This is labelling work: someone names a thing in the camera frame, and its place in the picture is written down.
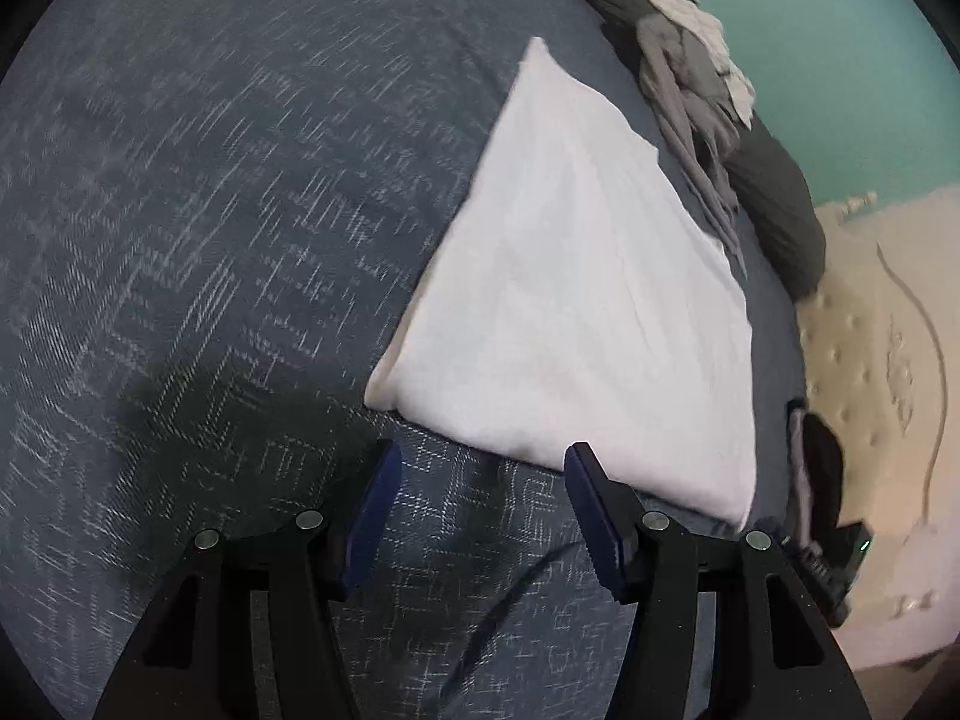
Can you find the folded black and grey garment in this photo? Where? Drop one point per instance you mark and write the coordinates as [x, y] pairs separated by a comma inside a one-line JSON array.
[[821, 465]]

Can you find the cream tufted headboard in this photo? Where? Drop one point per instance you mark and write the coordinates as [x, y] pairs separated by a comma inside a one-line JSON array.
[[855, 330]]

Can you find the white long-sleeve shirt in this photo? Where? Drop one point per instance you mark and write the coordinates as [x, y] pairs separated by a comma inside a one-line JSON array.
[[585, 300]]

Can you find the dark grey long pillow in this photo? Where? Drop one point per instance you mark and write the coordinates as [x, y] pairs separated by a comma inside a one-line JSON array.
[[780, 195]]

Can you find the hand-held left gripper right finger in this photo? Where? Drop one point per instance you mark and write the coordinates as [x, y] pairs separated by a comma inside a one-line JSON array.
[[592, 525]]

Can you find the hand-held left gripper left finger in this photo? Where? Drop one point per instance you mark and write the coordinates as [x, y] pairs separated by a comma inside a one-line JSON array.
[[371, 525]]

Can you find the white shirt with black trim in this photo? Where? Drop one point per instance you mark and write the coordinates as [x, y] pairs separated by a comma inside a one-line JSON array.
[[705, 30]]

